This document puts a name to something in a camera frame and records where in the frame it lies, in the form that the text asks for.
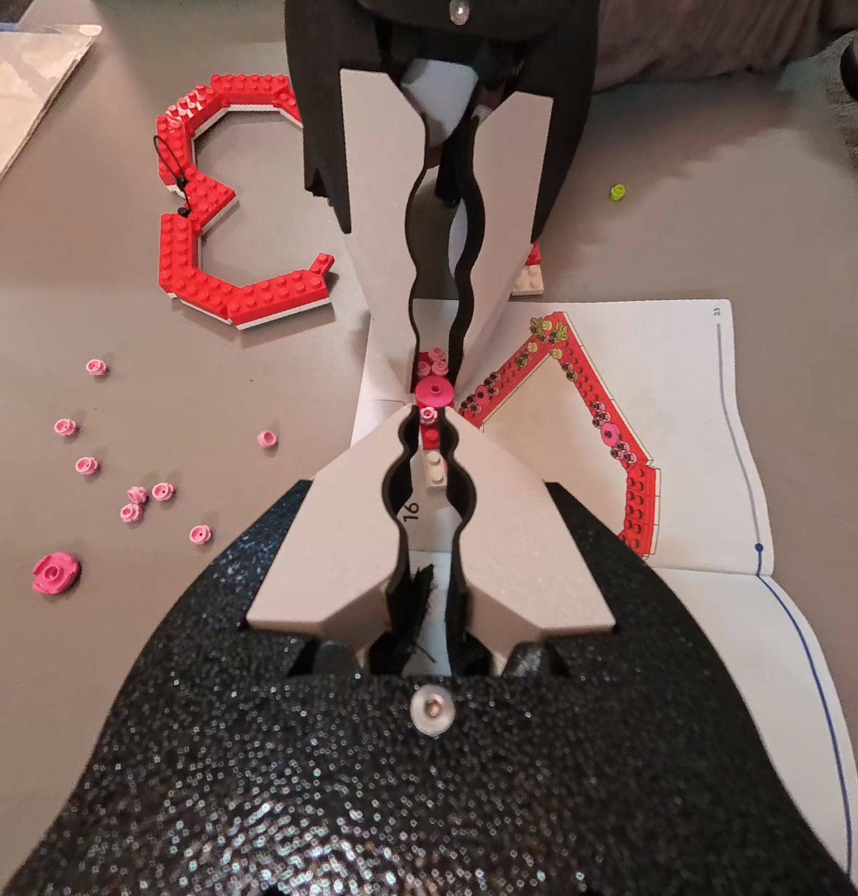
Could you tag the grey fabric seat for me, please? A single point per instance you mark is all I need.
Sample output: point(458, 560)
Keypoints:
point(716, 35)

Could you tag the scattered small pink lego flowers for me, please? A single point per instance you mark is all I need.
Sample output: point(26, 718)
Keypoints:
point(86, 465)

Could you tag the red lego heart frame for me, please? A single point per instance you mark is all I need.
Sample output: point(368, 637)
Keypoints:
point(191, 259)

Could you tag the lego instruction booklet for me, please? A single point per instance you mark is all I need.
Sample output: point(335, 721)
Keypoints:
point(681, 392)

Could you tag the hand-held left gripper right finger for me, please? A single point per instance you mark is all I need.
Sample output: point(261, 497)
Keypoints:
point(534, 560)

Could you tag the small red white lego block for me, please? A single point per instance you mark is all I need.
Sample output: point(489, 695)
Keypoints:
point(530, 278)

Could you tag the magenta round lego flower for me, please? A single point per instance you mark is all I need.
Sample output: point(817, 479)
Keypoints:
point(432, 392)
point(56, 572)

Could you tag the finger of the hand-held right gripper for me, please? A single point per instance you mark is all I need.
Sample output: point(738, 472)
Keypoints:
point(376, 175)
point(516, 182)

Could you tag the white paper sheet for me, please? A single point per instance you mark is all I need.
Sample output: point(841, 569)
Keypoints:
point(23, 98)

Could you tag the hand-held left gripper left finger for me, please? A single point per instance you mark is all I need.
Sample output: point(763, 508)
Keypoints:
point(310, 560)

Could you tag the red and white lego segment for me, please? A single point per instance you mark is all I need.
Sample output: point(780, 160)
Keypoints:
point(436, 470)

